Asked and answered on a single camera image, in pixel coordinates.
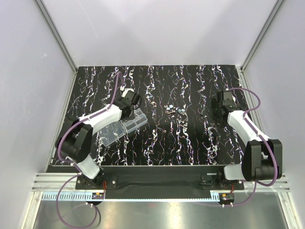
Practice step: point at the aluminium frame post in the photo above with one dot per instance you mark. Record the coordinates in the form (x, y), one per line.
(265, 28)
(55, 33)

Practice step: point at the left aluminium frame post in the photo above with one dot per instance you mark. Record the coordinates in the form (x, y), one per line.
(55, 33)

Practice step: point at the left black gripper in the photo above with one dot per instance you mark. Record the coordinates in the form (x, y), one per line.
(130, 111)

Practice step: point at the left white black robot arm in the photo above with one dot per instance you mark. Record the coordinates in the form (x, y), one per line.
(74, 141)

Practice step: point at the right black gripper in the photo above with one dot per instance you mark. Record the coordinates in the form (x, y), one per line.
(215, 109)

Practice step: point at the right aluminium frame post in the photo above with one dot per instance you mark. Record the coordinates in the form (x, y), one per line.
(265, 28)

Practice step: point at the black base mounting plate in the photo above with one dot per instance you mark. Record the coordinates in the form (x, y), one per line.
(206, 177)

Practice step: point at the clear plastic compartment box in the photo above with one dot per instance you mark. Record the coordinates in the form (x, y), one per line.
(116, 130)

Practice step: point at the pile of screws and nuts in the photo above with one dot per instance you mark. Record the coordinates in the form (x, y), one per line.
(177, 114)

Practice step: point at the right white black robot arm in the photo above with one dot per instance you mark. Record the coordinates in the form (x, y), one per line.
(263, 156)

